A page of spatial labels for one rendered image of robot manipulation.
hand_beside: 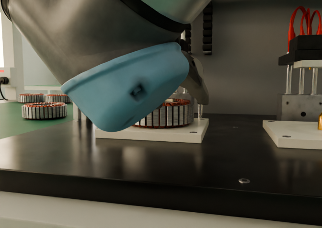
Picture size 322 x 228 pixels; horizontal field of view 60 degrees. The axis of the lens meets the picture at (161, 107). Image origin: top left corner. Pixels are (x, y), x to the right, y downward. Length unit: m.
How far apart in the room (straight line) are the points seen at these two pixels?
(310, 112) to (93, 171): 0.42
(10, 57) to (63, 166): 1.21
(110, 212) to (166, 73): 0.13
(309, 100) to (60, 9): 0.48
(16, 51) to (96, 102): 1.33
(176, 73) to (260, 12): 0.55
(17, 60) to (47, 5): 1.30
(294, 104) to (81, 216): 0.44
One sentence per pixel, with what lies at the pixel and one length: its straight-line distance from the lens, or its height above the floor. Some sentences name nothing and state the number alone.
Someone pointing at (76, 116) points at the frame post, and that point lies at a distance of 0.60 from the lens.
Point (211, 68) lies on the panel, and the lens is 0.68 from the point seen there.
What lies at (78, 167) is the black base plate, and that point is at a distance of 0.28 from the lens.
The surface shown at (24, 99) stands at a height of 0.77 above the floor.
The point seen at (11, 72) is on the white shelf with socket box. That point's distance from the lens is 1.42.
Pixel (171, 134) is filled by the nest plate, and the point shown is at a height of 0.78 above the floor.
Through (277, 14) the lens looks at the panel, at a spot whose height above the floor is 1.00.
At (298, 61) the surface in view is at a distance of 0.49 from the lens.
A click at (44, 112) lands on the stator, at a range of 0.76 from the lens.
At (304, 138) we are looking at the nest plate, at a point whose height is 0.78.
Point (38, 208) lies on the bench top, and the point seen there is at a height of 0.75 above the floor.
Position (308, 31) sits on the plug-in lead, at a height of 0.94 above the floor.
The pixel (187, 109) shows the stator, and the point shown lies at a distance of 0.41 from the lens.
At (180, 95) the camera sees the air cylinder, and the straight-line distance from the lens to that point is 0.56.
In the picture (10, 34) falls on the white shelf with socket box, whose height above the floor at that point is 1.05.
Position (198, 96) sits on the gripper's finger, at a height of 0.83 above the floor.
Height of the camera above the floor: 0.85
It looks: 6 degrees down
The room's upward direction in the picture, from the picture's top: straight up
